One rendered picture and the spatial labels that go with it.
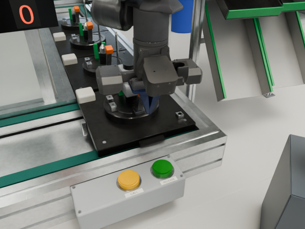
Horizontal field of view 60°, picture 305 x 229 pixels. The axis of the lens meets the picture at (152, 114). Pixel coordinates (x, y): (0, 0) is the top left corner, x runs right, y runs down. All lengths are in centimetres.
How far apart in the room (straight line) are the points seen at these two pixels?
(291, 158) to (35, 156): 53
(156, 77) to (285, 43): 54
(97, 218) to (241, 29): 59
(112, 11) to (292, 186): 37
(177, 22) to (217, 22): 78
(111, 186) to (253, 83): 45
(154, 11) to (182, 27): 113
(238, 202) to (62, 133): 46
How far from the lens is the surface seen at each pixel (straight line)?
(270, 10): 67
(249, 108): 93
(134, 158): 56
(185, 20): 153
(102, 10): 47
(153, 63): 42
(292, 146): 49
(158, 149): 58
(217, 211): 62
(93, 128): 63
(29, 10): 65
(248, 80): 75
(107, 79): 44
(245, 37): 79
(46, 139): 72
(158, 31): 43
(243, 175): 69
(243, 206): 64
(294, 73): 85
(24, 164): 67
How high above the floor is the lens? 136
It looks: 36 degrees down
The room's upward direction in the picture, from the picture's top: straight up
